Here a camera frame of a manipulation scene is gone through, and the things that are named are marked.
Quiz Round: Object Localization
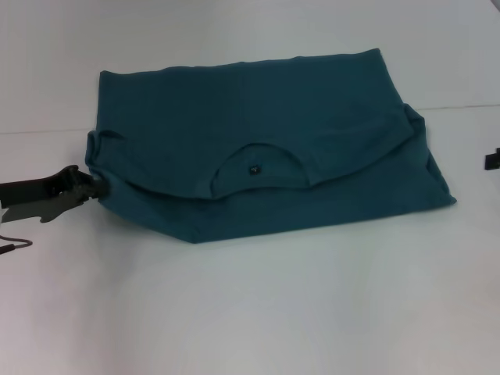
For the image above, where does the left gripper cable with plug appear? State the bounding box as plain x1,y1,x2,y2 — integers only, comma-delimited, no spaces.
0,236,33,255

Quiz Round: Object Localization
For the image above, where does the teal blue printed T-shirt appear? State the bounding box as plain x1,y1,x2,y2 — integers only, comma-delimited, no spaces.
86,47,457,245

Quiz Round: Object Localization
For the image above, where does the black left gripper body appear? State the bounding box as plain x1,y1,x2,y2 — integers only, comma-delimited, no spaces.
0,166,85,224

